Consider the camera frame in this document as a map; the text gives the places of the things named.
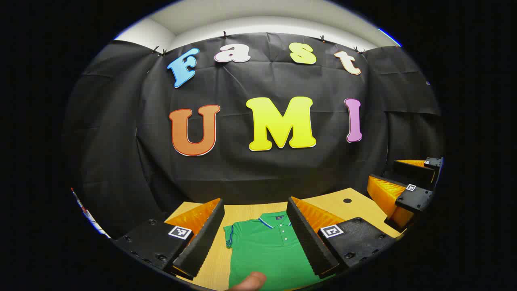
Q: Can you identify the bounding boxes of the black backdrop cloth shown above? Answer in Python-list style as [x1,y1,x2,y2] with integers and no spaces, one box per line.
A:
[65,32,445,239]

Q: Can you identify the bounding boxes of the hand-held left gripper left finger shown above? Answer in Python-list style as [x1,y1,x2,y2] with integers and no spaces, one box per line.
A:
[112,197,225,280]

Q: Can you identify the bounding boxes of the green T-shirt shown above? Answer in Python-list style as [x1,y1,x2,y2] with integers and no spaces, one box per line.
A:
[223,211,336,291]

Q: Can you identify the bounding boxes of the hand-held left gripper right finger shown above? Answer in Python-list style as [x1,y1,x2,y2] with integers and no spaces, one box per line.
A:
[286,196,399,280]

